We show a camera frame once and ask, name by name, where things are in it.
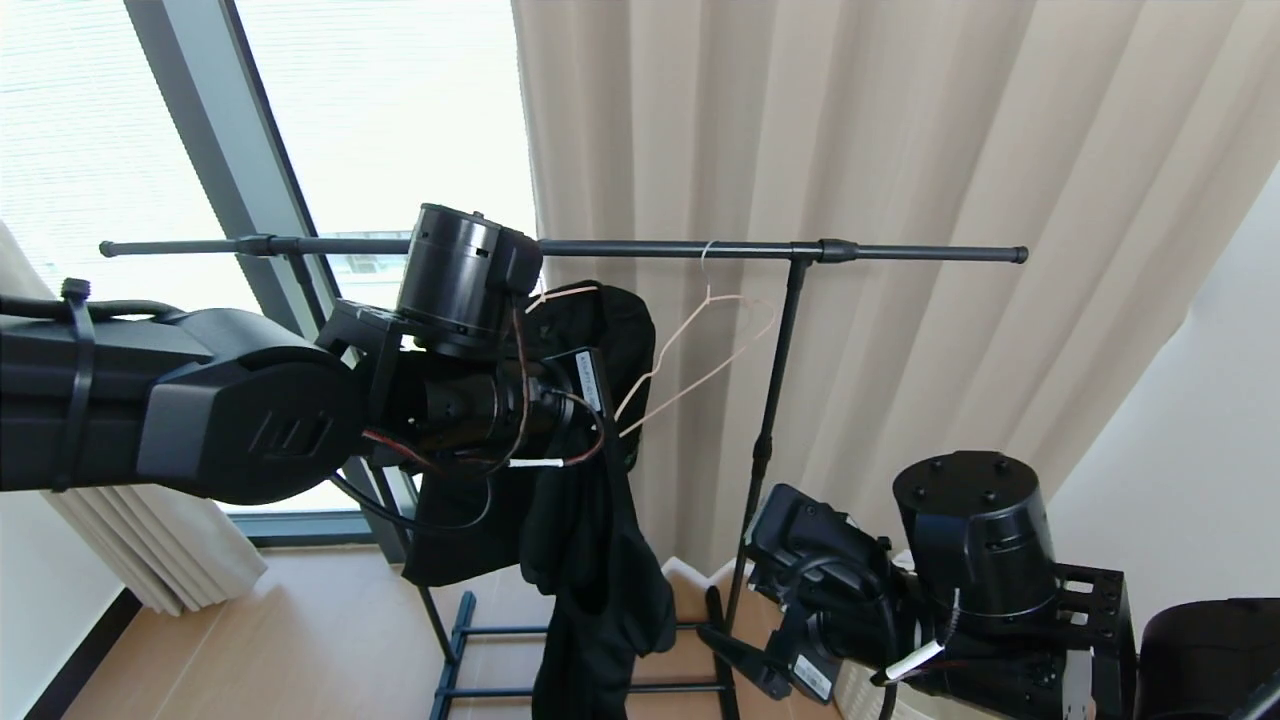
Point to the window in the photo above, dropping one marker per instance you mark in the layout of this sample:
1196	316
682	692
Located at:
350	120

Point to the white laundry basket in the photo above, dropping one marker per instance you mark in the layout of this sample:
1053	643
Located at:
860	695

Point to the black clothes rack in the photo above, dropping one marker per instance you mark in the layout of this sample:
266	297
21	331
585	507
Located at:
850	250

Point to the black shorts with white logo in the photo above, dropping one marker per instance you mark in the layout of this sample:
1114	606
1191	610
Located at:
610	340

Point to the pink clothes hanger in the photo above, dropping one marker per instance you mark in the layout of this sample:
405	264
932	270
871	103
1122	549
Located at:
560	292
680	330

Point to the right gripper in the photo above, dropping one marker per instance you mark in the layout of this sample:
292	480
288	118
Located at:
850	645

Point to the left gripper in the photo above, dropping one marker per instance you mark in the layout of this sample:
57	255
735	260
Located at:
570	400

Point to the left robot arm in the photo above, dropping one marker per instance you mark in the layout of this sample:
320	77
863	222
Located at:
200	400

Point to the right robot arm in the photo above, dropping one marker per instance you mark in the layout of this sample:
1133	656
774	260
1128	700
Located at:
980	540

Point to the black garment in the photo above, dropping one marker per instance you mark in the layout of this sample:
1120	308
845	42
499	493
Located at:
590	580

